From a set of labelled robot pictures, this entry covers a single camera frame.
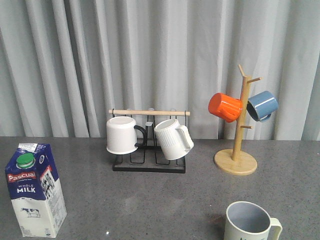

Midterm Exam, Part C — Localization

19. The white ribbed mug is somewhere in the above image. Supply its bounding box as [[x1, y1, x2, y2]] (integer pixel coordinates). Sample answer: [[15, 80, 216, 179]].
[[154, 119, 194, 161]]

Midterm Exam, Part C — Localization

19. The orange mug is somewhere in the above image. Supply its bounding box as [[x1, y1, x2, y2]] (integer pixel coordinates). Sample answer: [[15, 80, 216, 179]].
[[208, 92, 243, 123]]

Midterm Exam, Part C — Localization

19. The blue white milk carton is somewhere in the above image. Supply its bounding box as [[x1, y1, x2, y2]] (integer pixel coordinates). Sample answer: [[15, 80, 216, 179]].
[[4, 143, 67, 238]]

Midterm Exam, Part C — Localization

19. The grey curtain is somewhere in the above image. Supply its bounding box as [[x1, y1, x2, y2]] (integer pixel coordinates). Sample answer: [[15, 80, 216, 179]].
[[0, 0, 320, 140]]

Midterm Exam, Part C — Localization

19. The white mug with black handle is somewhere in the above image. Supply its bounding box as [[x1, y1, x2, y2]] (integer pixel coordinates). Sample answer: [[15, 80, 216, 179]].
[[106, 116, 148, 155]]

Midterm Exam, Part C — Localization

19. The cream mug with grey interior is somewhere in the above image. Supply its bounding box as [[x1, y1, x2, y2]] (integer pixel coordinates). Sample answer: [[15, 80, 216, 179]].
[[223, 201, 283, 240]]

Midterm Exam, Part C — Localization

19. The black wire mug rack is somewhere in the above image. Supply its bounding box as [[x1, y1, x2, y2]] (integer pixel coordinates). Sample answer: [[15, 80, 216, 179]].
[[109, 108, 190, 174]]

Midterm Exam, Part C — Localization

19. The wooden mug tree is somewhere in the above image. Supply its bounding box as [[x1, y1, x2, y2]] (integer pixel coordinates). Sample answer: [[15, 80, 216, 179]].
[[213, 64, 263, 176]]

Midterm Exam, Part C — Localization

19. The blue mug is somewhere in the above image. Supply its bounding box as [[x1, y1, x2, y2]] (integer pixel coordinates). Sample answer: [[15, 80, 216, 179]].
[[246, 91, 279, 122]]

